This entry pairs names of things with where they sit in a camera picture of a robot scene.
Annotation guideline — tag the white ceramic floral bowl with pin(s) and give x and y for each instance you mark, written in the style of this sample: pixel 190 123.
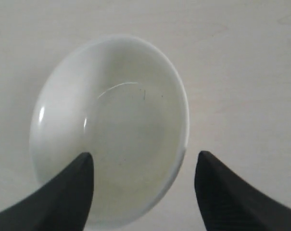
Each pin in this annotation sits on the white ceramic floral bowl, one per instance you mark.
pixel 122 100

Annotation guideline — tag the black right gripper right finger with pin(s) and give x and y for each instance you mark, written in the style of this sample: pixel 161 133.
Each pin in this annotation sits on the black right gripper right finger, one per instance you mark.
pixel 228 203

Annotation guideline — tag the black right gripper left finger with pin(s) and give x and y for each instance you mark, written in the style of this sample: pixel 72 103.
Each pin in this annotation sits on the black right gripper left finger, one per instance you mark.
pixel 62 204

